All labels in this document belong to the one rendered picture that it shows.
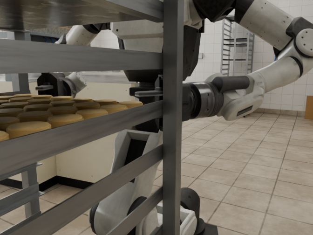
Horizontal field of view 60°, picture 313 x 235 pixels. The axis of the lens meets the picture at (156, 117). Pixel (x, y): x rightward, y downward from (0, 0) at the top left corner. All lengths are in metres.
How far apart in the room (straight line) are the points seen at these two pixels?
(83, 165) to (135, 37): 1.43
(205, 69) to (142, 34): 5.30
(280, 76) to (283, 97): 5.05
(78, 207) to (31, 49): 0.20
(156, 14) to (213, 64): 5.58
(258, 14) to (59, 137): 0.66
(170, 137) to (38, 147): 0.30
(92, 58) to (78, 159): 1.82
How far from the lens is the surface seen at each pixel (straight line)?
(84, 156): 2.12
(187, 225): 1.18
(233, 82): 0.67
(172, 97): 0.52
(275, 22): 0.84
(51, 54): 0.31
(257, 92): 0.72
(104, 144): 1.98
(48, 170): 2.28
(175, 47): 0.52
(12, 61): 0.28
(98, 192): 0.40
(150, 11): 0.49
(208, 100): 0.63
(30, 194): 0.88
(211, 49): 6.09
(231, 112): 0.68
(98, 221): 0.85
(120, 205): 0.82
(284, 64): 0.79
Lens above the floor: 0.95
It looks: 11 degrees down
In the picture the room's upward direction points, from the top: straight up
